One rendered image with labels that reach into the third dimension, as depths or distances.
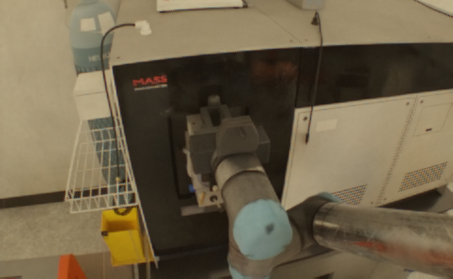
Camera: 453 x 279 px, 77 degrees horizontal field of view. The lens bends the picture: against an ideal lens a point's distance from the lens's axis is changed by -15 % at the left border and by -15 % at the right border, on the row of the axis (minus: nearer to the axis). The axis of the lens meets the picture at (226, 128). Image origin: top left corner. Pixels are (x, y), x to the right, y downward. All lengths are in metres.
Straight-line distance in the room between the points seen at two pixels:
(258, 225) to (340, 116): 0.52
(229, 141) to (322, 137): 0.44
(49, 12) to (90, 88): 0.90
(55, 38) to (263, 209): 1.61
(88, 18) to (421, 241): 1.35
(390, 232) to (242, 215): 0.19
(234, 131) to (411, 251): 0.29
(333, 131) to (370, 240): 0.48
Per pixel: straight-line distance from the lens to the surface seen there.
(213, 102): 0.64
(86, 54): 1.48
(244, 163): 0.49
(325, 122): 0.86
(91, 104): 1.04
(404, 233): 0.43
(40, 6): 1.85
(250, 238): 0.42
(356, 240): 0.48
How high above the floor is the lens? 1.68
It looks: 35 degrees down
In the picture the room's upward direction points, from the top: straight up
